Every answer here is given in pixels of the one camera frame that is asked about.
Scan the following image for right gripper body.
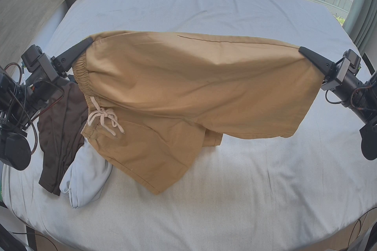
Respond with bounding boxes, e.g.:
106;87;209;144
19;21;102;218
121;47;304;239
321;58;364;103

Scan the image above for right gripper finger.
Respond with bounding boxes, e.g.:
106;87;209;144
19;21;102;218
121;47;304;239
298;46;336;83

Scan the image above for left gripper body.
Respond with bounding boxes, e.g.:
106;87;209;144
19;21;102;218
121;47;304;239
28;53;64;103

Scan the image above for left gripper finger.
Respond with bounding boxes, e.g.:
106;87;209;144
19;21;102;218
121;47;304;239
52;39;94;71

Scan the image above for tan shorts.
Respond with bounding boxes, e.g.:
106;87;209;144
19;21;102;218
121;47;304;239
71;31;324;195

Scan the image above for bed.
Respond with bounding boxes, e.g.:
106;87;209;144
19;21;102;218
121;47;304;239
0;0;377;251

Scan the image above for brown garment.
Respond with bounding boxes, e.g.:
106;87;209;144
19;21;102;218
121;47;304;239
38;82;89;196

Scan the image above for grey-green curtain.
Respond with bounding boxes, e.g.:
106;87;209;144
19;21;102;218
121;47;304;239
342;0;377;52

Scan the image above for pale blue garment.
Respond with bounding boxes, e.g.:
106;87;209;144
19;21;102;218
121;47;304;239
60;138;114;208

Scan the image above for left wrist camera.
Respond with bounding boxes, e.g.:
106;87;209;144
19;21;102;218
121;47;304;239
21;45;44;71

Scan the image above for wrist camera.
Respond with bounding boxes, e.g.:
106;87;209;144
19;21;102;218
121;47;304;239
21;45;44;71
343;49;362;70

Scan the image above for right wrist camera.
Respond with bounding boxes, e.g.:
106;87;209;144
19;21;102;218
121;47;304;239
343;49;362;70

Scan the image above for black cable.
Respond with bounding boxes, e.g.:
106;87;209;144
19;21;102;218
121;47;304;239
29;81;65;157

